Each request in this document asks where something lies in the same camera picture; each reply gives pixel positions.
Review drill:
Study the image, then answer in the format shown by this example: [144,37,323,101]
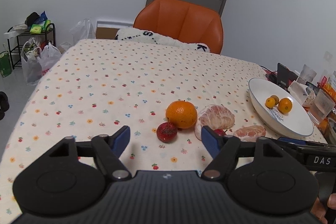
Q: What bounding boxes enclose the green paper bag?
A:
[0,51,12,78]

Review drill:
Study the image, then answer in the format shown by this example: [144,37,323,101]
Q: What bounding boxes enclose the white blue-rimmed plate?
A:
[248,78,314,138]

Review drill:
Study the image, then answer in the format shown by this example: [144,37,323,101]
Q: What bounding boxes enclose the stainless steel bowl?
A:
[326,118,336,145]

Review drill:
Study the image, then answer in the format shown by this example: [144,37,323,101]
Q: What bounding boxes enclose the orange leather chair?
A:
[133,0,224,54]

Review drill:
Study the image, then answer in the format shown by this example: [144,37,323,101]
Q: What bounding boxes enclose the white plastic bag groceries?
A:
[21,39,42,85]

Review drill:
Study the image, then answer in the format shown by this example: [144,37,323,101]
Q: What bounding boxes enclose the white tissue box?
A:
[288,81,316,108]

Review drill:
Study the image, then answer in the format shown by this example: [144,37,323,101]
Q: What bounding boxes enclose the tall clear glass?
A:
[297,64,317,85]

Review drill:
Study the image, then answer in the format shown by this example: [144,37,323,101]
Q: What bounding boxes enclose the large orange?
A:
[166,101,198,130]
[277,98,293,114]

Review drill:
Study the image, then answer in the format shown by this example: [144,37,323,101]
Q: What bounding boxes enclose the white plastic bag red print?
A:
[37,43,62,76]

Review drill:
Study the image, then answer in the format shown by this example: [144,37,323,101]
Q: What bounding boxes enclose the right hand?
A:
[311,193,336,224]

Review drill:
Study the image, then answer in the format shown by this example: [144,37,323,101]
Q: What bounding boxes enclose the black shoes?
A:
[0,92,10,120]

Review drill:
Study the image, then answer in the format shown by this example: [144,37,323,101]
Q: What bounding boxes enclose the white fluffy cushion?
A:
[114,27,210,52]

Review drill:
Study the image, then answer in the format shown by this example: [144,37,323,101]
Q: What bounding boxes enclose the small peeled pomelo segment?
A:
[234,125,266,142]

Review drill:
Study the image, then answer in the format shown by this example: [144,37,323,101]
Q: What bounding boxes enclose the clear plastic bag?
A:
[70,19,96,45]

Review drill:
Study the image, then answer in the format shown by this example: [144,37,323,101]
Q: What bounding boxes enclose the ribbed drinking glass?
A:
[307,90,335,125]

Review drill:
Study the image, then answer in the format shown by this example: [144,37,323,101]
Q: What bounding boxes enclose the orange wire basket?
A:
[318,76,336,102]

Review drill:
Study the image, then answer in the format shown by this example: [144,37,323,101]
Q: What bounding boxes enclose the large peeled pomelo segment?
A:
[195,104,235,140]

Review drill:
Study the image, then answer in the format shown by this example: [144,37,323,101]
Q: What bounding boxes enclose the floral tablecloth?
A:
[0,39,329,219]

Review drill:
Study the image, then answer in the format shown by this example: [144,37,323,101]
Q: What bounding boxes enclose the black phone stand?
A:
[266,63,298,90]

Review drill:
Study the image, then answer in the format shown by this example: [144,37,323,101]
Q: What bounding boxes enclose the black metal shelf rack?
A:
[6,23,56,70]

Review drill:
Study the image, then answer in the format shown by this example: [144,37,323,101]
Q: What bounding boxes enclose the red fruit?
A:
[214,128,226,136]
[157,122,177,143]

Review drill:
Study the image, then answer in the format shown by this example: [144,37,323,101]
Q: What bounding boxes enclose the brown kiwi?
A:
[271,95,279,105]

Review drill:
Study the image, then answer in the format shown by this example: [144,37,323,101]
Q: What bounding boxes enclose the small yellow kumquat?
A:
[265,97,276,109]

